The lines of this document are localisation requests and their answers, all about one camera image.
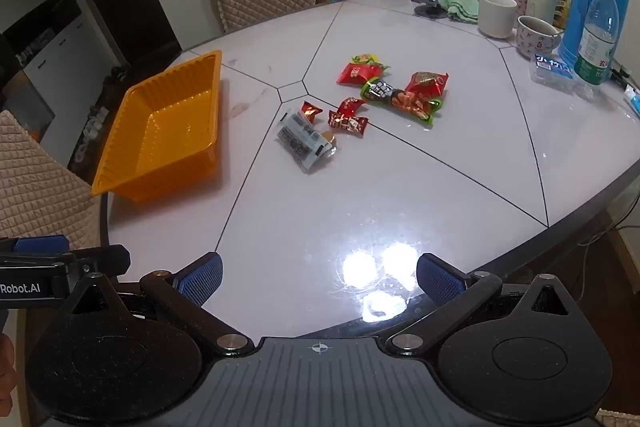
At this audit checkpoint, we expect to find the blue white tissue packet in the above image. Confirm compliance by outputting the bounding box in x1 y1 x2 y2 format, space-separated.
530 53 596 100

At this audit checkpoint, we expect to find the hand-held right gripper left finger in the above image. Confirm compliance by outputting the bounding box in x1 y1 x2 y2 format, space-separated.
67 252 251 358

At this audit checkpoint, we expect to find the grey black snack packet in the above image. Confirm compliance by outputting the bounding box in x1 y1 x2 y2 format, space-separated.
276 108 338 174

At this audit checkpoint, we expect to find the small red candy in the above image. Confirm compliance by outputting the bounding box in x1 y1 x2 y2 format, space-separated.
299 100 323 124

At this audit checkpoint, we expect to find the red gold candy packet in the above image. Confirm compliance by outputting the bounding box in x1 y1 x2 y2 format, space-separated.
336 97 367 118
327 111 370 136

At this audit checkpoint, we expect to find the green cloth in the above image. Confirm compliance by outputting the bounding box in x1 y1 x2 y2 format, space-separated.
440 0 483 25

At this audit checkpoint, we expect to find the white cabinet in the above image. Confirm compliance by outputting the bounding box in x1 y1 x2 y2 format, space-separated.
0 0 126 148

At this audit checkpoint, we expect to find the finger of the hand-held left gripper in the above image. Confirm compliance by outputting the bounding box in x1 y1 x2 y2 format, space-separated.
75 244 132 279
0 235 69 255

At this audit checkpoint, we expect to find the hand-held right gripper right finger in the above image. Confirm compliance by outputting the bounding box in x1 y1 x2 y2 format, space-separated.
387 253 576 358

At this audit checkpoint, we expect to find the white cup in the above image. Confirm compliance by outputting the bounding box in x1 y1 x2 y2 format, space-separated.
477 0 518 39

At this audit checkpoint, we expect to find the large red snack packet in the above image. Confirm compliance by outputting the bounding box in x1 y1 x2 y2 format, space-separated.
404 71 449 108

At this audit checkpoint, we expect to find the patterned mug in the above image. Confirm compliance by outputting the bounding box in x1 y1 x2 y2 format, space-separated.
515 14 563 60

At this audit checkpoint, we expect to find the orange plastic tray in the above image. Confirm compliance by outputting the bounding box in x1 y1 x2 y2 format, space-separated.
91 50 223 202

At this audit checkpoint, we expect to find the green black snack packet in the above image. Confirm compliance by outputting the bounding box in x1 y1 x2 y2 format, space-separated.
361 77 443 126

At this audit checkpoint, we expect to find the clear water bottle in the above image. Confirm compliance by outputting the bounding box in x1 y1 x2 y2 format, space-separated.
572 0 621 86

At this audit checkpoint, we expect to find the red square snack packet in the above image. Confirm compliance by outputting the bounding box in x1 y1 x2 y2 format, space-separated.
336 62 383 86

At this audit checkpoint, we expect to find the person's left hand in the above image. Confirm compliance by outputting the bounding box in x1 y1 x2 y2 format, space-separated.
0 334 16 403

